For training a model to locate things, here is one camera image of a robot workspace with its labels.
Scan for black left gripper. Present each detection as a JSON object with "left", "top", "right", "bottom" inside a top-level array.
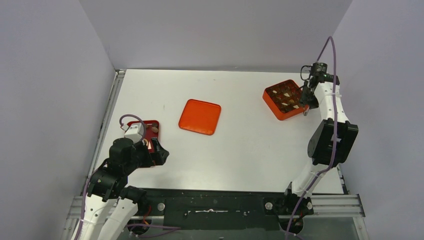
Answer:
[{"left": 125, "top": 136, "right": 169, "bottom": 173}]

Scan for orange box lid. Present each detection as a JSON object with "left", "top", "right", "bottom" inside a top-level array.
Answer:
[{"left": 178, "top": 99, "right": 222, "bottom": 136}]

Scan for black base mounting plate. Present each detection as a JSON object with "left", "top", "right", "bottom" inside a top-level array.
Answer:
[{"left": 102, "top": 187, "right": 319, "bottom": 231}]

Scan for aluminium table edge rail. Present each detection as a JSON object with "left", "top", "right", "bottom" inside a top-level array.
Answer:
[{"left": 97, "top": 69, "right": 127, "bottom": 144}]

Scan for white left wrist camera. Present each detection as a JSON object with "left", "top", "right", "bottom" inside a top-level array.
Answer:
[{"left": 124, "top": 122, "right": 147, "bottom": 144}]

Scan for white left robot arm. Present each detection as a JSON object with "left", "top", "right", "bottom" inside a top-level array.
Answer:
[{"left": 72, "top": 137, "right": 170, "bottom": 240}]

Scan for pink silicone tongs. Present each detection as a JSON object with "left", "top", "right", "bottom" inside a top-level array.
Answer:
[{"left": 303, "top": 105, "right": 309, "bottom": 116}]

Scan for orange compartment chocolate box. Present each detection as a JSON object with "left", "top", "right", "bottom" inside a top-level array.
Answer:
[{"left": 262, "top": 79, "right": 304, "bottom": 121}]

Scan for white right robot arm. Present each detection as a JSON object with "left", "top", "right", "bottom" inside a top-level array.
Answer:
[{"left": 281, "top": 62, "right": 359, "bottom": 214}]

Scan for red chocolate tray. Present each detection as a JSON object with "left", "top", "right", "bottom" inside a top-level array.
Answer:
[{"left": 126, "top": 120, "right": 160, "bottom": 155}]

